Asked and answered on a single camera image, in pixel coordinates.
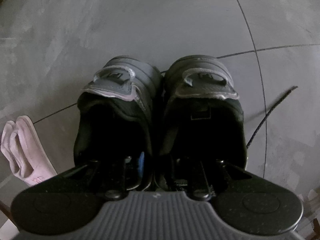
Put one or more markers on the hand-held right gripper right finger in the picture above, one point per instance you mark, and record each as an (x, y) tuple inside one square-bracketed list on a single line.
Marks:
[(201, 182)]

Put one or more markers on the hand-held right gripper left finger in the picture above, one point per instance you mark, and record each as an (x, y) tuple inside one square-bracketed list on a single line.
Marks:
[(141, 163)]

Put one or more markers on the grey sneaker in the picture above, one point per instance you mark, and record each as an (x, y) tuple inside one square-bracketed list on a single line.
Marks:
[(120, 80), (200, 75)]

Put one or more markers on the pink slip-on shoe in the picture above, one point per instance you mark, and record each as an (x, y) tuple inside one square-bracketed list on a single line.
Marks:
[(27, 155)]

